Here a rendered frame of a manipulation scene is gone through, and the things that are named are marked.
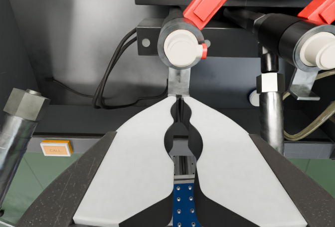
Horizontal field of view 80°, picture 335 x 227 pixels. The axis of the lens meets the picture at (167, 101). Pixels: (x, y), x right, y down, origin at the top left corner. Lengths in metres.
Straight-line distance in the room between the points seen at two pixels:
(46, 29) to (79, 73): 0.10
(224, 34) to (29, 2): 0.37
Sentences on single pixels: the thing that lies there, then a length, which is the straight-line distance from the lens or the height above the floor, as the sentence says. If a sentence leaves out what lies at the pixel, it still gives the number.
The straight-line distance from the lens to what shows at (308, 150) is 0.48.
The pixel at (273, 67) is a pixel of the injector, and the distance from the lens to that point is 0.19.
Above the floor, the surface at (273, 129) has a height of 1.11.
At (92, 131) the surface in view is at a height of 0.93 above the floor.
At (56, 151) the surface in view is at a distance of 0.45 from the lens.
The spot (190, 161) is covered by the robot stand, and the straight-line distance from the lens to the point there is 1.07.
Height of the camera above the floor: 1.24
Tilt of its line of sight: 61 degrees down
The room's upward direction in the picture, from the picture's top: 178 degrees counter-clockwise
